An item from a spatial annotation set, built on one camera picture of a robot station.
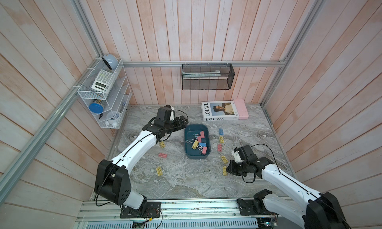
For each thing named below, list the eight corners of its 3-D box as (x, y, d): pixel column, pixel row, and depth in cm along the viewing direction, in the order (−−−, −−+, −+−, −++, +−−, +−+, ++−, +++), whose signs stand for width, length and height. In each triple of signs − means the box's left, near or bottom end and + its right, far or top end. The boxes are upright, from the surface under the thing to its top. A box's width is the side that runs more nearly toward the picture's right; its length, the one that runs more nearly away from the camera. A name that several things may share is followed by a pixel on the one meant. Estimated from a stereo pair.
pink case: (238, 119, 114) (239, 116, 111) (233, 102, 126) (234, 99, 124) (248, 119, 114) (249, 116, 111) (242, 102, 126) (243, 99, 124)
